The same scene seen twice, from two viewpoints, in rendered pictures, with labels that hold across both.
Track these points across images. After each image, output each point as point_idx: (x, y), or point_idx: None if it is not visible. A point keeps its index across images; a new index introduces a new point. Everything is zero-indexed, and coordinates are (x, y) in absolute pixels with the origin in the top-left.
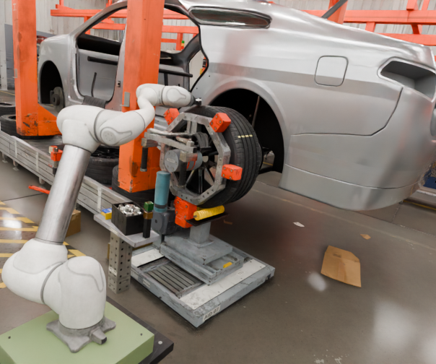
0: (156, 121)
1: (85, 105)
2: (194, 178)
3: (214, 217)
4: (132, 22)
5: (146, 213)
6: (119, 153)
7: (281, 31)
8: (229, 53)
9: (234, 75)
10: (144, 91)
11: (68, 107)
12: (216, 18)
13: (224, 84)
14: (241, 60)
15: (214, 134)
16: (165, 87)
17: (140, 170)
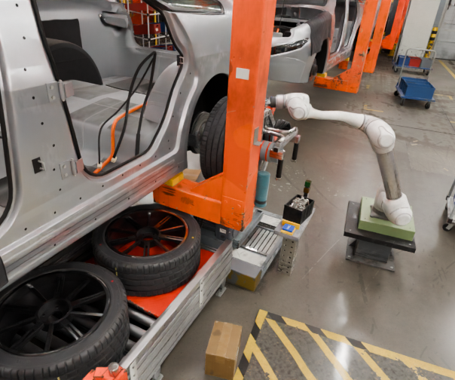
0: (137, 167)
1: (385, 124)
2: None
3: None
4: (265, 47)
5: (309, 187)
6: (245, 198)
7: (231, 16)
8: (209, 44)
9: (213, 64)
10: (312, 108)
11: (392, 130)
12: (184, 1)
13: (207, 76)
14: (216, 47)
15: (273, 117)
16: (300, 97)
17: (281, 179)
